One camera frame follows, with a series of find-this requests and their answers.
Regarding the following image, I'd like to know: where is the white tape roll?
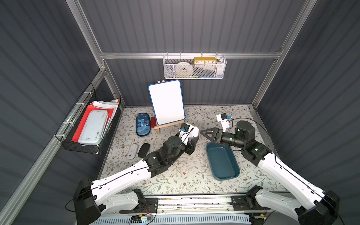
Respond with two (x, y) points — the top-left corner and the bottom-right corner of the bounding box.
(174, 62), (194, 76)

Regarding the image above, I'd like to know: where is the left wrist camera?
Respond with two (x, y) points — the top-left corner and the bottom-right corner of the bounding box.
(179, 123), (200, 141)

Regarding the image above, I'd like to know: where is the black mouse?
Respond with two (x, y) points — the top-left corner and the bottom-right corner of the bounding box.
(138, 143), (151, 158)

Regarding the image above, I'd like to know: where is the teal storage box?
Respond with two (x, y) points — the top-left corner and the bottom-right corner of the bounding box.
(206, 142), (240, 181)

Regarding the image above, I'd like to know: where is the white mouse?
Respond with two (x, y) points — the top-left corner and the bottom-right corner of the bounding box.
(126, 143), (138, 159)

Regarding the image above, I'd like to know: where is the black wire side basket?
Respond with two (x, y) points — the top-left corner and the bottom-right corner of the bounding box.
(55, 84), (121, 155)

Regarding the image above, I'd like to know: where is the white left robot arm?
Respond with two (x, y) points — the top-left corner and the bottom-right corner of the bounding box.
(73, 136), (199, 225)

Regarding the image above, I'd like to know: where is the red folder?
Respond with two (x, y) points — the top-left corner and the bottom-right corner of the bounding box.
(71, 105), (116, 143)

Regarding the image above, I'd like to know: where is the blue pencil case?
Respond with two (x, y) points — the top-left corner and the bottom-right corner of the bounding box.
(136, 113), (151, 137)

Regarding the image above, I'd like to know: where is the wooden easel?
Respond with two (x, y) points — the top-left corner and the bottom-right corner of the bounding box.
(154, 80), (185, 136)

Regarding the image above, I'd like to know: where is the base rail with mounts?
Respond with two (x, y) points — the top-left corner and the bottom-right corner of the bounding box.
(94, 193), (277, 225)

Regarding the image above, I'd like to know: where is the white flat case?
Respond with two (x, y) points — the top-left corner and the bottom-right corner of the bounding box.
(78, 110), (108, 146)

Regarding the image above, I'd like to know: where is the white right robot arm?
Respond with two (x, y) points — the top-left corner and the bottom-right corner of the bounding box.
(200, 121), (340, 225)

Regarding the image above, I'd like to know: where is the red wallet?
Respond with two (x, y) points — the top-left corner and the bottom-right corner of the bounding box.
(151, 116), (157, 129)

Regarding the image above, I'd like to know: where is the yellow clock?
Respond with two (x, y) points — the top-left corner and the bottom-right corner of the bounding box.
(194, 56), (217, 65)

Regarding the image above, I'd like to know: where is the white wire wall basket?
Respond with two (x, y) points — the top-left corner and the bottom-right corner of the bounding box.
(163, 54), (227, 80)

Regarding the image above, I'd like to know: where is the white board with blue frame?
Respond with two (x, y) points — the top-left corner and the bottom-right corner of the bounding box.
(148, 79), (186, 126)

